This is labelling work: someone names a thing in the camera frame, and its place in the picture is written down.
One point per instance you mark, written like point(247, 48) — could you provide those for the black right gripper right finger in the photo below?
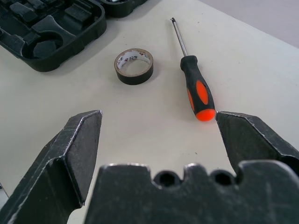
point(252, 140)

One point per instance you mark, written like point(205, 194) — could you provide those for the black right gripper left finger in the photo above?
point(58, 168)

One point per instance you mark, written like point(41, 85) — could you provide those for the black tape roll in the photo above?
point(135, 80)

